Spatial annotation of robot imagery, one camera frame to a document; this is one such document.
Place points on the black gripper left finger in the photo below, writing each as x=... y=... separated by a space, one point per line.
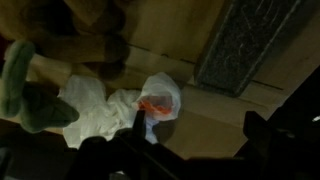
x=116 y=160

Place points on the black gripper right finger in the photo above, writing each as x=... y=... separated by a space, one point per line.
x=290 y=143

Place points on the white cloth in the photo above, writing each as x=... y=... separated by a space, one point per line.
x=96 y=113

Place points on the brown plush moose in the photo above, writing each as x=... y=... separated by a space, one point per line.
x=66 y=30

